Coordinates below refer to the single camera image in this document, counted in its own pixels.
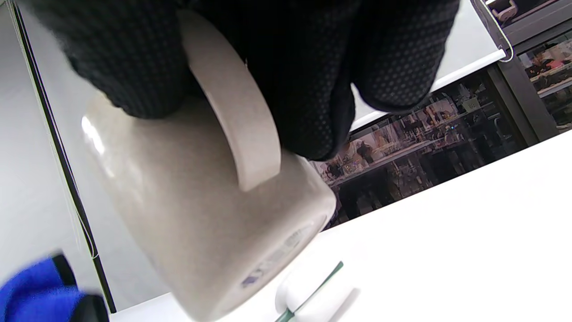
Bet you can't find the dark grey horizontal beam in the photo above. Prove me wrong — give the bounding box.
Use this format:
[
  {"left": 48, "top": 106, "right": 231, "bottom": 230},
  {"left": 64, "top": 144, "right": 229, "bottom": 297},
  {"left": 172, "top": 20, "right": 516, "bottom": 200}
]
[{"left": 470, "top": 0, "right": 572, "bottom": 45}]

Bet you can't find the white sponge cup brush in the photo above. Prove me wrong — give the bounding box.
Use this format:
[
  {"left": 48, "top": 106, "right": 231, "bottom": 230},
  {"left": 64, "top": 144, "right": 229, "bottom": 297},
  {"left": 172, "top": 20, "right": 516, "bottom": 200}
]
[{"left": 274, "top": 261, "right": 358, "bottom": 322}]

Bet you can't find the person's left hand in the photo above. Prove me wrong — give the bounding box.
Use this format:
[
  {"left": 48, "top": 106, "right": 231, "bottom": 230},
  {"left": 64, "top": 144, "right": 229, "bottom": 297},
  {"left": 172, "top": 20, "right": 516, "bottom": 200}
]
[{"left": 71, "top": 293, "right": 110, "bottom": 322}]

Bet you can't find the blue microfiber cloth black trim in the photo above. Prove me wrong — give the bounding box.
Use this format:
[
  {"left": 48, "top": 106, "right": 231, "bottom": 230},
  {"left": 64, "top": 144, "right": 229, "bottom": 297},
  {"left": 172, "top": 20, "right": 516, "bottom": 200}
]
[{"left": 0, "top": 253, "right": 92, "bottom": 322}]

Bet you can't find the white blind pull cord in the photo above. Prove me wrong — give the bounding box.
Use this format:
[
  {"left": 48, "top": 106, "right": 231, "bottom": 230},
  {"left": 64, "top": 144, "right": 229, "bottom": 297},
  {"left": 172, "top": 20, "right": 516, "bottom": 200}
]
[{"left": 485, "top": 9, "right": 515, "bottom": 63}]

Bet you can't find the thin black frame strip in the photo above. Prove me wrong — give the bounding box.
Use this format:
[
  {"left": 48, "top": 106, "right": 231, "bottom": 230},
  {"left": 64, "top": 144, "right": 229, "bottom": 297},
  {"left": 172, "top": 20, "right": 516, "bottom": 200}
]
[{"left": 11, "top": 0, "right": 118, "bottom": 314}]

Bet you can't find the dark grey window post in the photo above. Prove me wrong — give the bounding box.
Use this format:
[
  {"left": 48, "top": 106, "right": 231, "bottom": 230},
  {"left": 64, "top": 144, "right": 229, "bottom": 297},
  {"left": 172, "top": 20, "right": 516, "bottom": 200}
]
[{"left": 487, "top": 57, "right": 560, "bottom": 146}]

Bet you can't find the beige ceramic water cup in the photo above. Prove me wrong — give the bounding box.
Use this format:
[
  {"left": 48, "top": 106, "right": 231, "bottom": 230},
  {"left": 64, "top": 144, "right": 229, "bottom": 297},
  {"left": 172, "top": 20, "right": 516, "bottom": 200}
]
[{"left": 81, "top": 8, "right": 336, "bottom": 322}]

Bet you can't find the person's right hand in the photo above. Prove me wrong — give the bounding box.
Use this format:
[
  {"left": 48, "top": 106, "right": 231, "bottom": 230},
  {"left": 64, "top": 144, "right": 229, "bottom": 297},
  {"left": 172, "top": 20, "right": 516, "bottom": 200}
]
[{"left": 18, "top": 0, "right": 461, "bottom": 162}]

